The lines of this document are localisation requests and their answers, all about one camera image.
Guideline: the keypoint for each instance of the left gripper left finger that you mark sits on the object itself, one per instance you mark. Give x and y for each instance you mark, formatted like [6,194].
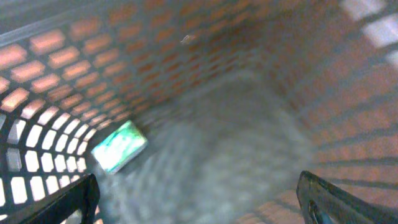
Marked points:
[83,195]

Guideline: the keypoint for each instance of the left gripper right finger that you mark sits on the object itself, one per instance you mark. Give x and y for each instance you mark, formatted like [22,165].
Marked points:
[322,202]

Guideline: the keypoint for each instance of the teal tissue pack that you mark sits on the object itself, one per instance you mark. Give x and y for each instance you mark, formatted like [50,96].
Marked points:
[119,148]

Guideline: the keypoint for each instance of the grey plastic mesh basket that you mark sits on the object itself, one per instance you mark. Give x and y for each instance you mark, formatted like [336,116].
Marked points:
[236,99]

